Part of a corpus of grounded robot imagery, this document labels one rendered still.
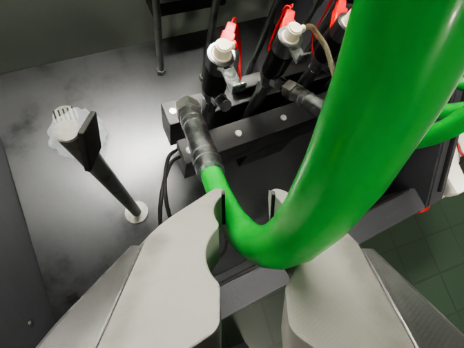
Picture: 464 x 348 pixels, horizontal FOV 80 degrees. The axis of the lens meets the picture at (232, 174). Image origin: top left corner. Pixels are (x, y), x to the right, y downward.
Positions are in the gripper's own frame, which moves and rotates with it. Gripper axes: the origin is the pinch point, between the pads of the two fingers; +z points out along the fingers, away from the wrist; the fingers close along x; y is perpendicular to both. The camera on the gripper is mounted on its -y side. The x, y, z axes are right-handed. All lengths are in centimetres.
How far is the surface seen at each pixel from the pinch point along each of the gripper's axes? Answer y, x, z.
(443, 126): -1.0, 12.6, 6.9
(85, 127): -1.3, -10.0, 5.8
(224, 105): 0.8, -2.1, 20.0
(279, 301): 107, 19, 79
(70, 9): -10, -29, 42
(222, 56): -4.3, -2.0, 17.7
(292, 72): -0.5, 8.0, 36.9
